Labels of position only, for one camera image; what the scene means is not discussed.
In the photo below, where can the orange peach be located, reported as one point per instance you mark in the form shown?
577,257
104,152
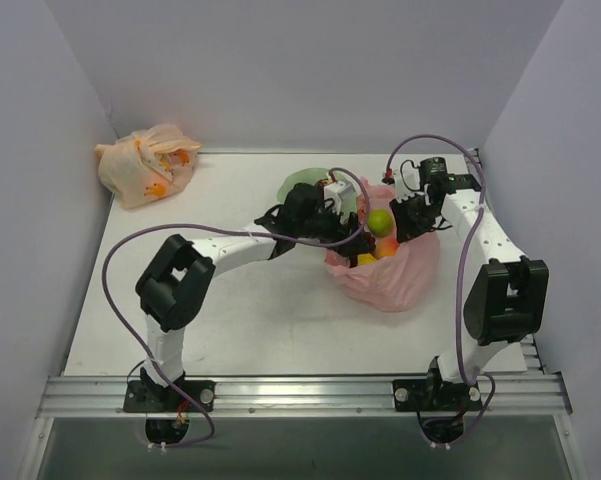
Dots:
385,247

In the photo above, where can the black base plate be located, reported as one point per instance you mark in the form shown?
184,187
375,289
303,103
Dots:
437,395
140,399

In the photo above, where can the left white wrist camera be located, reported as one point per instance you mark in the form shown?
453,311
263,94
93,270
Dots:
340,196

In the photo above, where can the red grape bunch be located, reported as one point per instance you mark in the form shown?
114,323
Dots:
369,241

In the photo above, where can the green apple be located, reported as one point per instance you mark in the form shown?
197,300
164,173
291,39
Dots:
380,223

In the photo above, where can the orange tied plastic bag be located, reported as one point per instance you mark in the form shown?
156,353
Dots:
147,165

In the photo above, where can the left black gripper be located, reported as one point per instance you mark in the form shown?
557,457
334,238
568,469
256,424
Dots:
338,232

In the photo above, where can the pink plastic bag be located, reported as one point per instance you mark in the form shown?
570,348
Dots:
391,284

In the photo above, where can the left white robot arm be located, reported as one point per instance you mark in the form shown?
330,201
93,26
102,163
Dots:
173,287

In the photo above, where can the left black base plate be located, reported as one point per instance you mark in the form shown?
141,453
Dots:
140,399

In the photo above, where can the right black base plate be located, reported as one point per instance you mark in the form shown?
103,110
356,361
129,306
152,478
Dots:
437,395

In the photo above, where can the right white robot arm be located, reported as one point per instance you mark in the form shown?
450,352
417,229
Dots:
500,292

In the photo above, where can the yellow pear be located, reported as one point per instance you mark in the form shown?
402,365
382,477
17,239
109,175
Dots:
366,259

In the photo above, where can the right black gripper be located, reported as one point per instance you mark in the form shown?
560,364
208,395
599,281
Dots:
411,214

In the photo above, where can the aluminium rail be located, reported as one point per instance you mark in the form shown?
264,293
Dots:
224,397

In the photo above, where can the green leaf-shaped plate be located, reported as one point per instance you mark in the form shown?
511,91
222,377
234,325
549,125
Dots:
312,176

